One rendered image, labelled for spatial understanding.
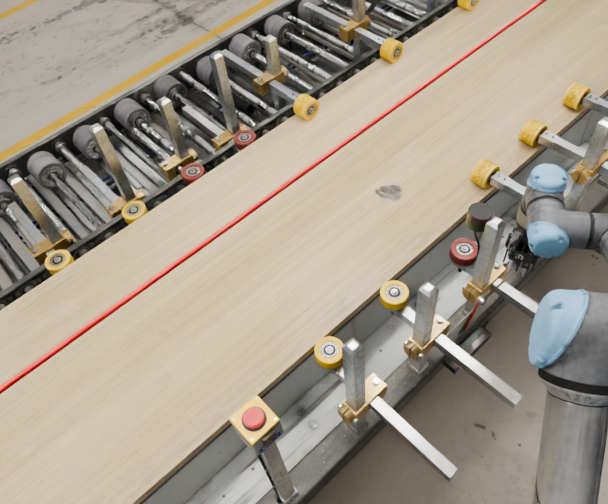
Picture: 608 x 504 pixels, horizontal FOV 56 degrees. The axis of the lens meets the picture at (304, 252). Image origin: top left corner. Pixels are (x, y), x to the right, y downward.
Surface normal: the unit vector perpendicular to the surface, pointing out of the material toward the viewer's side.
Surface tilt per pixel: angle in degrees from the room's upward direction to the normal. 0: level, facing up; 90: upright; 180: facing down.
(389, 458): 0
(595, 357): 43
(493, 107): 0
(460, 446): 0
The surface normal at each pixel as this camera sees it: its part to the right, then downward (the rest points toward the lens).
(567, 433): -0.64, 0.04
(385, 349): -0.09, -0.60
